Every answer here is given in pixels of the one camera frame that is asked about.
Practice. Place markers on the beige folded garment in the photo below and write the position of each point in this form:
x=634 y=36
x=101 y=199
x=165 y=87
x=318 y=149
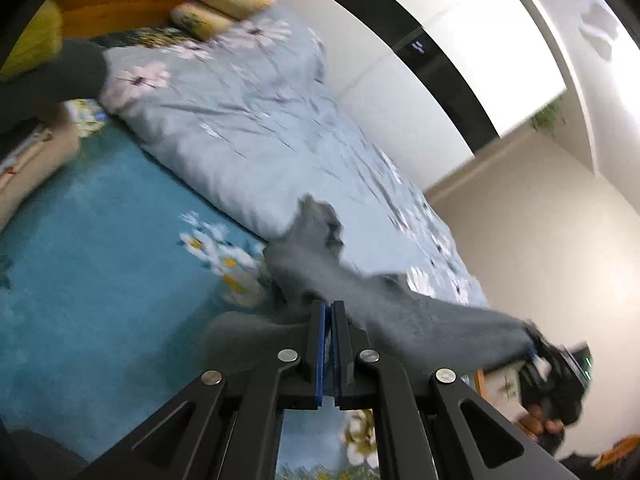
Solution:
x=53 y=146

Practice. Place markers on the light blue floral duvet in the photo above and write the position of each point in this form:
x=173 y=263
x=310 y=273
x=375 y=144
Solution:
x=246 y=120

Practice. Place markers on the green floral pillow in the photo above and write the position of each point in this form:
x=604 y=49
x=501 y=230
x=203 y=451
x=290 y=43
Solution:
x=200 y=20

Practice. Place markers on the teal floral bed blanket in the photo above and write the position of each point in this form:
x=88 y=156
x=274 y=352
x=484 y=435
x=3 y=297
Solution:
x=110 y=275

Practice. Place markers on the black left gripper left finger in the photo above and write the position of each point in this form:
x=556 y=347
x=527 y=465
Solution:
x=225 y=426

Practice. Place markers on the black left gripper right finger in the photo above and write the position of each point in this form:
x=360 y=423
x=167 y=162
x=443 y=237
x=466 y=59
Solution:
x=442 y=430

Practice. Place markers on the grey knitted pants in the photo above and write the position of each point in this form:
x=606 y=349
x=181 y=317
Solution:
x=423 y=332

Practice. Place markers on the green hanging plant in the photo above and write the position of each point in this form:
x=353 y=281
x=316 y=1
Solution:
x=549 y=119

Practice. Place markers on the person's right hand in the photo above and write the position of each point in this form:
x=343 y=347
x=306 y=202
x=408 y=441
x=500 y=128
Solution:
x=536 y=424

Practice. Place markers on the dark grey folded garment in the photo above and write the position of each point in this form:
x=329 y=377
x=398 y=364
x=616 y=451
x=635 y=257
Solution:
x=78 y=72

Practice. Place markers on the mustard yellow knitted sweater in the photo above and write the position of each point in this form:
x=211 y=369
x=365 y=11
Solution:
x=38 y=44

